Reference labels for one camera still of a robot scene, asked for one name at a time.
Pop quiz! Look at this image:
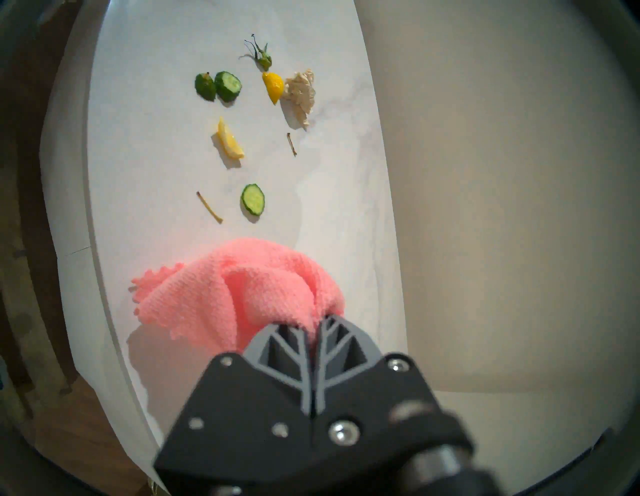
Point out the green cucumber slice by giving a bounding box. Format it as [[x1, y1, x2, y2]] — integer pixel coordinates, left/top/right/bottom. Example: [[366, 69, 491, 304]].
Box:
[[241, 183, 266, 217], [214, 71, 243, 103]]

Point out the green stem sprig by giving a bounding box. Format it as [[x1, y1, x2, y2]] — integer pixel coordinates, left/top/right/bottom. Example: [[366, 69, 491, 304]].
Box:
[[239, 34, 273, 72]]

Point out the yellow lemon wedge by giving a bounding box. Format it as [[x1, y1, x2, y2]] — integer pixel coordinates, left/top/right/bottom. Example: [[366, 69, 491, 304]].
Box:
[[216, 117, 246, 161]]

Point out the dark green cucumber end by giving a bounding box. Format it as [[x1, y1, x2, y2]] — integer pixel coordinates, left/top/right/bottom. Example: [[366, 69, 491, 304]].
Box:
[[194, 72, 217, 102]]

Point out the pink waffle cleaning cloth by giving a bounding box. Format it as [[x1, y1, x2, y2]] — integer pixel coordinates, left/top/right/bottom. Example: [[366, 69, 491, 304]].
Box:
[[130, 237, 346, 353]]

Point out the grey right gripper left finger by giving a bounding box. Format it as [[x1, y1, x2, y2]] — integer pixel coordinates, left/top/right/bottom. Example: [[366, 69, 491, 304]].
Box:
[[154, 323, 314, 489]]

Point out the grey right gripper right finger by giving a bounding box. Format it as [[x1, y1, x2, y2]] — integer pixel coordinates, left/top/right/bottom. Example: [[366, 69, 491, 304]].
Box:
[[314, 316, 474, 472]]

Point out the crumpled beige paper tissue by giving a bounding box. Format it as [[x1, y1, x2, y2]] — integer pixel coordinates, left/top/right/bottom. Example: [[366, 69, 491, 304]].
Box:
[[284, 69, 317, 132]]

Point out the long brown twig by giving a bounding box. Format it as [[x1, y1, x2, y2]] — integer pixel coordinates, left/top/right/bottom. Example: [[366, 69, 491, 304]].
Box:
[[196, 191, 224, 224]]

